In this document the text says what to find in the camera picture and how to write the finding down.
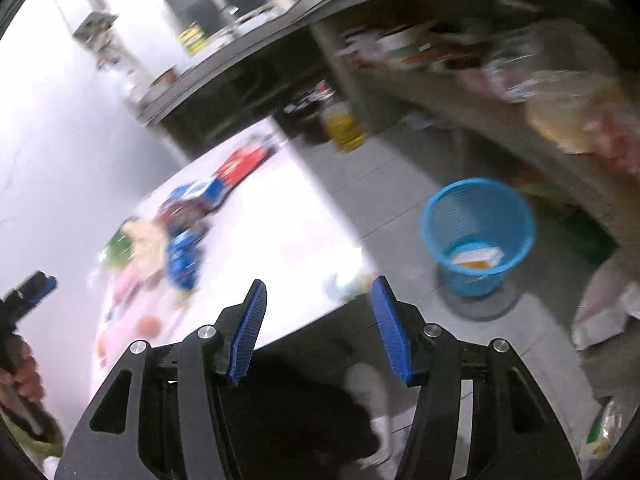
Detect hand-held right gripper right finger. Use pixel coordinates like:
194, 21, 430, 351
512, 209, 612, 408
371, 275, 583, 480

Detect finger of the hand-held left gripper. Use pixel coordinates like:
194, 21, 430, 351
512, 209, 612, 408
11, 271, 57, 308

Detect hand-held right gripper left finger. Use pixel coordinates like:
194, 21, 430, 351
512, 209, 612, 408
54, 279, 268, 480

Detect tan paper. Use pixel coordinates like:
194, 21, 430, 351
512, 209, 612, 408
122, 220, 168, 281

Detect blue mesh plastic basket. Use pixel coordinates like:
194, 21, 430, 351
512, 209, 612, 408
421, 176, 537, 298

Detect blue white carton box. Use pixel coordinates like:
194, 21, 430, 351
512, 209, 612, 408
160, 180, 236, 216

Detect red snack bag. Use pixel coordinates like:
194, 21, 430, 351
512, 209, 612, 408
212, 142, 278, 186

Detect person's left hand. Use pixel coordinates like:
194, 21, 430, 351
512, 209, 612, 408
7, 337, 47, 406

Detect green plastic bottle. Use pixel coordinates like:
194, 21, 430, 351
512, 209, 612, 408
97, 217, 141, 268

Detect blue snack packet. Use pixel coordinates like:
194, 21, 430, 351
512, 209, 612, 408
167, 230, 206, 291

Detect orange white wrapper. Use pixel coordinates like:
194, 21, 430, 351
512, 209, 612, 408
450, 245, 503, 268

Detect cooking oil bottle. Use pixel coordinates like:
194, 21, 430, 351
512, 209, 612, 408
320, 101, 365, 153

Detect white plastic sack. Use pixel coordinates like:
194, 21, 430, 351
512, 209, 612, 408
572, 255, 640, 351

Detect green white plastic bag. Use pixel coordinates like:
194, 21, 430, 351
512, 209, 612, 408
577, 397, 631, 463

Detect dark counter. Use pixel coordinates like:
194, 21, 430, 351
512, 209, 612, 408
135, 0, 351, 161

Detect large clear plastic bag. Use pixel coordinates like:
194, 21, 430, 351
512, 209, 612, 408
505, 67, 640, 171

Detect yellow green carton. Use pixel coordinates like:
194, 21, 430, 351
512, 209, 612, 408
177, 22, 211, 56

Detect wall shelf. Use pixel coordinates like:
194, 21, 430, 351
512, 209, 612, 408
72, 10, 121, 43

